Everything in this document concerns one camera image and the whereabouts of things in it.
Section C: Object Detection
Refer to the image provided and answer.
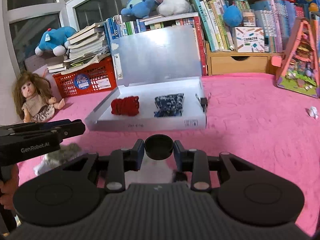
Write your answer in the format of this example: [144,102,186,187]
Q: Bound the black round lid front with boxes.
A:
[144,134,174,161]

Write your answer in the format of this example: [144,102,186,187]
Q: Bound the person left hand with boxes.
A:
[0,164,20,210]

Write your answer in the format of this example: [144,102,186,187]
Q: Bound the green checked cloth garment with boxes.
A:
[34,143,84,176]

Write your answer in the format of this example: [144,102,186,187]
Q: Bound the brown haired doll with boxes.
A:
[12,72,65,122]

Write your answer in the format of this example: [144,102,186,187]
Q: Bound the red plastic crate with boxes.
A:
[53,56,117,98]

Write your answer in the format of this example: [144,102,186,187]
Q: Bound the red knitted item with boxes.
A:
[111,96,140,116]

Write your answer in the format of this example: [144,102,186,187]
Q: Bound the stack of books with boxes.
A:
[47,22,110,74]

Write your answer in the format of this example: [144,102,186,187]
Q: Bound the blue plush toy left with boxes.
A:
[35,26,76,56]

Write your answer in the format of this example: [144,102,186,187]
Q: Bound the blue plush toy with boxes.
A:
[35,26,76,56]
[121,0,156,18]

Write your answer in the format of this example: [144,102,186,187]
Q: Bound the black binder clips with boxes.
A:
[195,93,212,113]

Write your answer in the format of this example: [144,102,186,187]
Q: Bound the small white paper scrap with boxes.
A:
[307,106,319,120]

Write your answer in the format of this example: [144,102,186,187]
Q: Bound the dark blue patterned cloth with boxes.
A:
[154,93,184,118]

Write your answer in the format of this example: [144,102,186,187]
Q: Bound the white open storage box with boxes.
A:
[85,25,207,132]

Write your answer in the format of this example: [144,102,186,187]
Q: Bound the wooden drawer box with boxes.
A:
[206,42,281,76]

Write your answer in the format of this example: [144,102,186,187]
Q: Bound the pink triangular toy house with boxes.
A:
[271,17,319,98]

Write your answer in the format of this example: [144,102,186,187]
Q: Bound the blue plush toy middle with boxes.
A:
[121,0,156,18]

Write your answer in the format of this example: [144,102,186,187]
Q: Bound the white patterned small box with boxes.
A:
[232,27,265,53]

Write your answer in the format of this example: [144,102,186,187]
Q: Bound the row of books right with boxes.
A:
[190,0,308,53]

